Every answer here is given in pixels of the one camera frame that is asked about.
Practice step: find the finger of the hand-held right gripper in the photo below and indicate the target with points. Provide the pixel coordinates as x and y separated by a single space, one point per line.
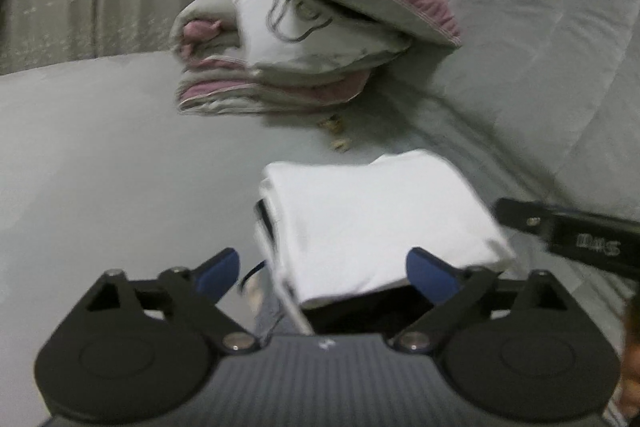
520 214

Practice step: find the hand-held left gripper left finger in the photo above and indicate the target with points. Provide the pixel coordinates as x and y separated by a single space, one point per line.
217 274

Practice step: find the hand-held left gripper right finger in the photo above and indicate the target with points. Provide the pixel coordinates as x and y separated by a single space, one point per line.
427 274

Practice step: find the white garment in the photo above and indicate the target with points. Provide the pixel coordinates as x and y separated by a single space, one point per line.
375 217

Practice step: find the stack of folded clothes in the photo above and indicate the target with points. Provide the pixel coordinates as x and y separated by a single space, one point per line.
360 313

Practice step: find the person's right hand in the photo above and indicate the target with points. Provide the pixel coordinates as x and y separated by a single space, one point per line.
632 357

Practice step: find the small beige object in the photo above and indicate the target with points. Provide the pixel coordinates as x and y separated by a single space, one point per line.
336 134

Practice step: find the folded grey and pink quilt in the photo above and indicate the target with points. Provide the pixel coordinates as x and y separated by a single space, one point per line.
215 92

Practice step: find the grey padded headboard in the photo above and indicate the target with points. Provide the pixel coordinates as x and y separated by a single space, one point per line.
540 32

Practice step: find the white pillow with line drawing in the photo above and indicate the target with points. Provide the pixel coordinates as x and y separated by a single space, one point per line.
310 32

